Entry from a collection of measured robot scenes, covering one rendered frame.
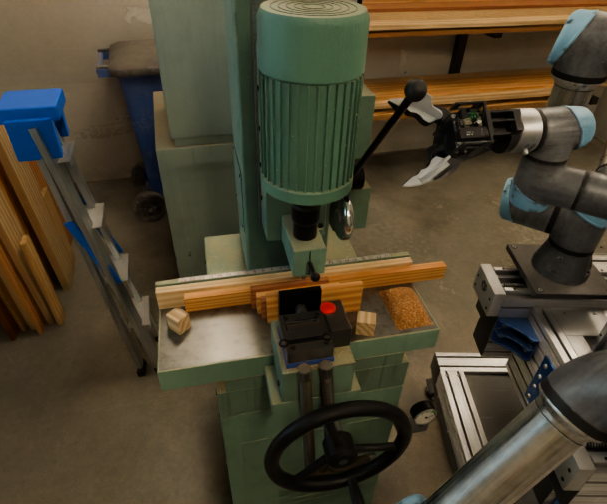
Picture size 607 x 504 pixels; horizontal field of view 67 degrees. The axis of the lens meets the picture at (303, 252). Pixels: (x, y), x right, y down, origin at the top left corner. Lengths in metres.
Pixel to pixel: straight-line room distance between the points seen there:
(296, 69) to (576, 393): 0.58
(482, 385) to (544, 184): 1.11
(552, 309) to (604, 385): 0.84
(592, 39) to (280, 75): 0.71
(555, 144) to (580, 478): 0.66
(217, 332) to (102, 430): 1.10
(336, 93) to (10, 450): 1.78
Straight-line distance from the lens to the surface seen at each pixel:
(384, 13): 2.95
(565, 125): 0.91
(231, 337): 0.99
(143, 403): 2.05
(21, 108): 1.51
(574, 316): 1.50
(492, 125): 0.81
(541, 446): 0.71
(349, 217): 1.07
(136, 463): 1.92
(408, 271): 1.12
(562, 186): 0.95
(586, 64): 1.22
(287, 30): 0.72
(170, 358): 0.98
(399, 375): 1.14
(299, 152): 0.78
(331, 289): 0.98
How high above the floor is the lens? 1.64
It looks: 38 degrees down
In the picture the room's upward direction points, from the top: 2 degrees clockwise
